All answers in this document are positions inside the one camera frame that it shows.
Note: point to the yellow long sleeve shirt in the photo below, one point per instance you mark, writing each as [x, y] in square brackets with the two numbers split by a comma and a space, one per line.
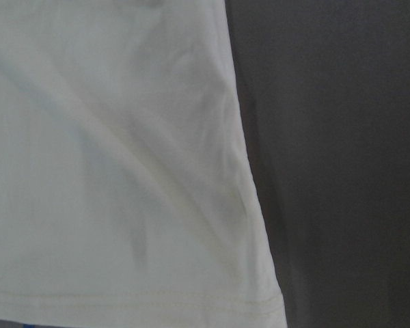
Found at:
[125, 187]

